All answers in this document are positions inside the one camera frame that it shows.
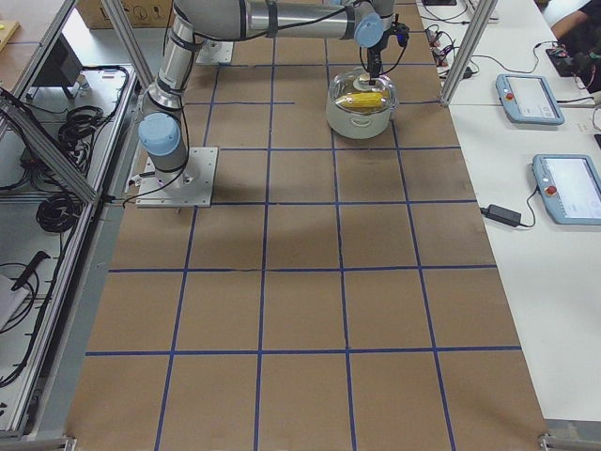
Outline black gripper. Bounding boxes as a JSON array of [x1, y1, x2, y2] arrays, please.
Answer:
[[367, 46, 381, 86]]

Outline glass pot lid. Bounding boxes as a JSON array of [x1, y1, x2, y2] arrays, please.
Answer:
[[328, 68, 397, 115]]

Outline yellow corn cob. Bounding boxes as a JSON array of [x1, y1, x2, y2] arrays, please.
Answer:
[[334, 92, 389, 114]]

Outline pale green cooking pot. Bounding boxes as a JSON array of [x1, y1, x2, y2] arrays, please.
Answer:
[[326, 95, 396, 139]]

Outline upper teach pendant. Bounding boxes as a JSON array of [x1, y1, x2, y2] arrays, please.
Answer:
[[495, 74, 564, 126]]

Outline teach pendant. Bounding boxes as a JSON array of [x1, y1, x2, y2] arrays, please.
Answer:
[[495, 74, 564, 126], [532, 154, 600, 226]]

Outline black power brick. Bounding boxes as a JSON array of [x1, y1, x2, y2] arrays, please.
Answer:
[[481, 204, 521, 227]]

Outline lower teach pendant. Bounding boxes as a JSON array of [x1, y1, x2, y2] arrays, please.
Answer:
[[532, 154, 600, 226]]

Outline cardboard box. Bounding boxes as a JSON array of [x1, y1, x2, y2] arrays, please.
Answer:
[[77, 0, 176, 30]]

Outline aluminium frame post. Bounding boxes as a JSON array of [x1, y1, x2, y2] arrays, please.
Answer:
[[439, 0, 498, 106]]

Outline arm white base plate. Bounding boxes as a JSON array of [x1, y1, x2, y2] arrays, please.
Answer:
[[134, 147, 218, 208], [195, 40, 234, 66]]

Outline coiled black cables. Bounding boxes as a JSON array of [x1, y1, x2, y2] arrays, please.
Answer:
[[58, 105, 116, 163]]

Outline aluminium frame rail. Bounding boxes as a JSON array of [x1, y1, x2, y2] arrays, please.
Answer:
[[1, 88, 100, 204]]

